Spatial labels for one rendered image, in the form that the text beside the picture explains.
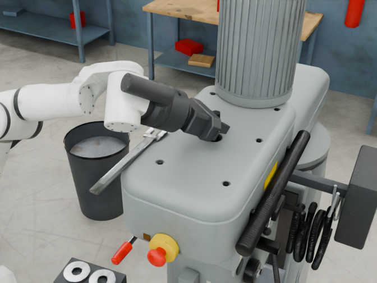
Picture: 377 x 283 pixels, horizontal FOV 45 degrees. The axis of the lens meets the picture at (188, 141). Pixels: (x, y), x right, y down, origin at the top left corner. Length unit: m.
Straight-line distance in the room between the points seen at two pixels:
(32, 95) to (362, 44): 4.65
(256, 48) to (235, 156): 0.26
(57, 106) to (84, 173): 2.37
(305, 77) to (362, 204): 0.55
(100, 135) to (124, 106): 2.75
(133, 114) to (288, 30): 0.43
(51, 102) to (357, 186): 0.76
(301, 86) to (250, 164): 0.67
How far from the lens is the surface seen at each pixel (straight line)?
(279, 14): 1.03
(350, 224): 1.29
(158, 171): 0.90
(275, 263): 1.15
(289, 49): 1.09
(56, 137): 4.53
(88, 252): 3.34
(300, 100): 1.46
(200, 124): 0.90
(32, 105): 0.90
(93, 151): 3.39
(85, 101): 0.88
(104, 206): 3.43
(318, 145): 1.62
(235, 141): 0.99
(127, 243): 1.00
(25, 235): 3.57
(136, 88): 0.78
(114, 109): 0.80
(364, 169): 1.27
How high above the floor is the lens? 2.44
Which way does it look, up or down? 34 degrees down
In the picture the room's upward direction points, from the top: 1 degrees clockwise
